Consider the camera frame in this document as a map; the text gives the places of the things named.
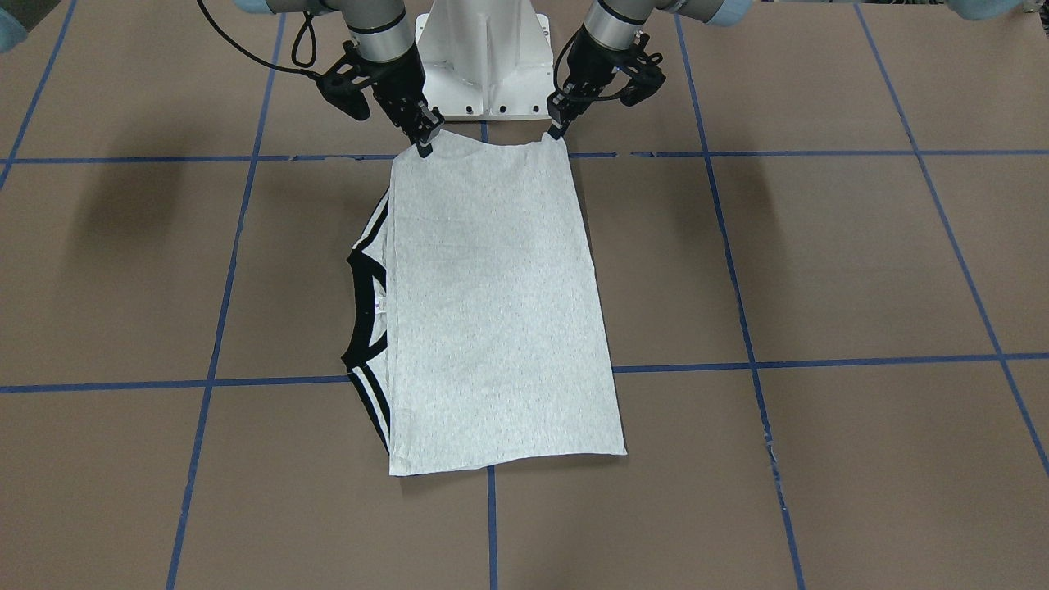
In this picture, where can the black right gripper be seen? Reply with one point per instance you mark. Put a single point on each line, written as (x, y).
(399, 83)

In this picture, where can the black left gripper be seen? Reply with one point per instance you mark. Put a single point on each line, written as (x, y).
(586, 67)

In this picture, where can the grey t-shirt with cartoon print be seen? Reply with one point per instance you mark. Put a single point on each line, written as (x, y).
(479, 337)

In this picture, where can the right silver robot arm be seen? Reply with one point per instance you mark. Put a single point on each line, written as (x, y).
(381, 56)

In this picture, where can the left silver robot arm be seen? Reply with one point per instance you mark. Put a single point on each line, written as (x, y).
(656, 10)

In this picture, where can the white camera stand column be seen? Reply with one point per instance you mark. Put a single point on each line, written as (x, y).
(486, 60)

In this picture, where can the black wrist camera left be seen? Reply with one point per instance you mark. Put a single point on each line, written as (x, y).
(642, 69)

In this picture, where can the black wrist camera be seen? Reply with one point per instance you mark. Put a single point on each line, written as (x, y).
(344, 83)
(642, 69)

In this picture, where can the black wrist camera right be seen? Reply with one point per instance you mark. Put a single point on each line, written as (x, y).
(344, 83)

